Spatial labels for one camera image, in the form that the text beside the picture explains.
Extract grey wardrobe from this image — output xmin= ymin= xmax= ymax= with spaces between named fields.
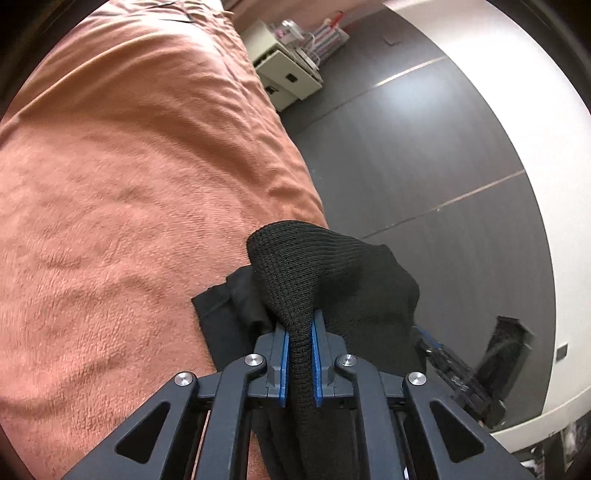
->
xmin=273 ymin=0 xmax=557 ymax=432

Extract pink curtain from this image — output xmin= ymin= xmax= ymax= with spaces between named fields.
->
xmin=228 ymin=0 xmax=384 ymax=24

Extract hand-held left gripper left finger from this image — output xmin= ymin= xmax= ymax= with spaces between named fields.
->
xmin=60 ymin=323 xmax=291 ymax=480

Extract black knit pants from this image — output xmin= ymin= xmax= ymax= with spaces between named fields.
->
xmin=246 ymin=220 xmax=421 ymax=480

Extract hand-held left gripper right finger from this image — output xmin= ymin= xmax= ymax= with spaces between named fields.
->
xmin=311 ymin=318 xmax=532 ymax=480

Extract folded black pants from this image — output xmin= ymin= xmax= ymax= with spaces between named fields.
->
xmin=191 ymin=272 xmax=279 ymax=480

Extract white power strip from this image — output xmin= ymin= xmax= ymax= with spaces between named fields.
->
xmin=295 ymin=46 xmax=322 ymax=78

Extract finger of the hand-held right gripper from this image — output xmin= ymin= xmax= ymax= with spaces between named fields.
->
xmin=412 ymin=324 xmax=446 ymax=366

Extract white wire rack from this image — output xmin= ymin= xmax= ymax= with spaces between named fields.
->
xmin=300 ymin=11 xmax=350 ymax=62

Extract white nightstand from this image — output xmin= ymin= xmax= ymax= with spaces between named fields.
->
xmin=242 ymin=21 xmax=325 ymax=112

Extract orange bed blanket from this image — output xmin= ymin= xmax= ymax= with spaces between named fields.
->
xmin=0 ymin=0 xmax=331 ymax=480

